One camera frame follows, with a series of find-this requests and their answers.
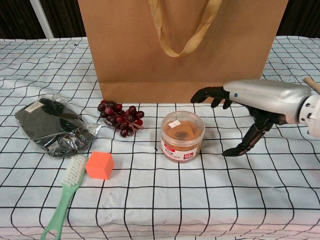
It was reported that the white black-checked tablecloth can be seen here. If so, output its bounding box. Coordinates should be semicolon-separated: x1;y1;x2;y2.
0;36;320;240

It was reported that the orange cube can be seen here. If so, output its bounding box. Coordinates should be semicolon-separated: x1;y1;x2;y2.
84;151;115;181

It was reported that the white partition frame post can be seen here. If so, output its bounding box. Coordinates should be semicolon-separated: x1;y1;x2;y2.
32;0;55;40

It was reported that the black item in clear packet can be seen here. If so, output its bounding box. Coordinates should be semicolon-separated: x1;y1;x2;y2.
14;93;102;158

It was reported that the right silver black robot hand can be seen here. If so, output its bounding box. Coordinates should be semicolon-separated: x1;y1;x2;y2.
190;79;313;158

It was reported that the brown paper shopping bag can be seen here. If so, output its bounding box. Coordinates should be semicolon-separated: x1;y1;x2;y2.
77;0;288;105

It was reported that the wooden stick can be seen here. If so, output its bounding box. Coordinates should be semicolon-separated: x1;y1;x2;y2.
303;76;320;95

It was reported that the dark red grape bunch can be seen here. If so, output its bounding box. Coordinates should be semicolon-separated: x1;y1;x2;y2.
97;99;145;138

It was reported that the green white-bristle brush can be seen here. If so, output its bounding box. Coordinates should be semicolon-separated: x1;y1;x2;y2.
39;154;89;240

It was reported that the clear jar of rubber bands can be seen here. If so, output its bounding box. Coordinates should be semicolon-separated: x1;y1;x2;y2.
160;110;206;164

